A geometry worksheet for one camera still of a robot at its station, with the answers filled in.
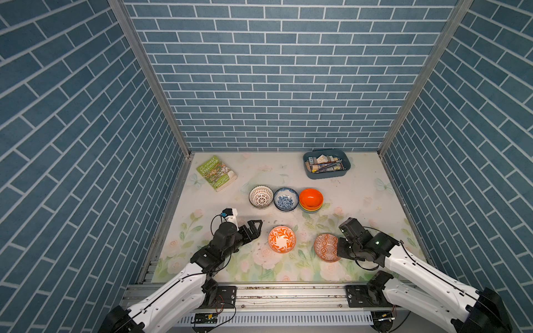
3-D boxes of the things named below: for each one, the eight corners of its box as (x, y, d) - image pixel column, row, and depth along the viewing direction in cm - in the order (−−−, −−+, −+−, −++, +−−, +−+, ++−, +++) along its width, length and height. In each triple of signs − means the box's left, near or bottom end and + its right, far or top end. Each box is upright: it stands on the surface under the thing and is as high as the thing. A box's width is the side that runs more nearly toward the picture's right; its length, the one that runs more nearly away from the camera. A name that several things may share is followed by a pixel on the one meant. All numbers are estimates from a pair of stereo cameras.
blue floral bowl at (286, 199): (270, 204, 100) (269, 197, 96) (285, 191, 105) (285, 184, 101) (285, 217, 96) (285, 211, 91) (300, 203, 101) (301, 196, 96)
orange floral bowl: (268, 253, 85) (267, 249, 82) (268, 229, 92) (268, 225, 89) (296, 253, 85) (297, 249, 82) (294, 229, 92) (295, 225, 89)
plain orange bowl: (299, 212, 98) (300, 206, 93) (298, 193, 105) (298, 186, 101) (322, 212, 98) (325, 206, 94) (319, 193, 105) (321, 186, 101)
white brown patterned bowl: (247, 200, 101) (245, 194, 97) (261, 188, 106) (260, 181, 102) (261, 213, 97) (261, 206, 92) (275, 200, 102) (275, 193, 97)
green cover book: (197, 171, 114) (195, 167, 111) (216, 160, 120) (215, 155, 117) (218, 192, 105) (216, 188, 102) (237, 179, 111) (236, 174, 108)
